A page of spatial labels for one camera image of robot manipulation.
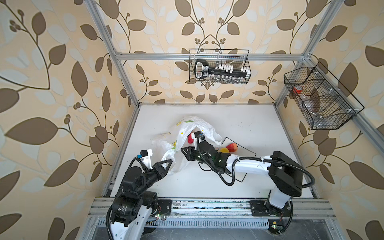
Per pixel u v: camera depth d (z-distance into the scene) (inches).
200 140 28.4
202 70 33.3
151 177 23.0
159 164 23.8
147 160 24.6
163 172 24.4
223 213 29.0
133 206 19.1
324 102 28.8
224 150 35.9
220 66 32.3
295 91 34.9
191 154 27.4
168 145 29.0
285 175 17.6
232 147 36.0
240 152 37.1
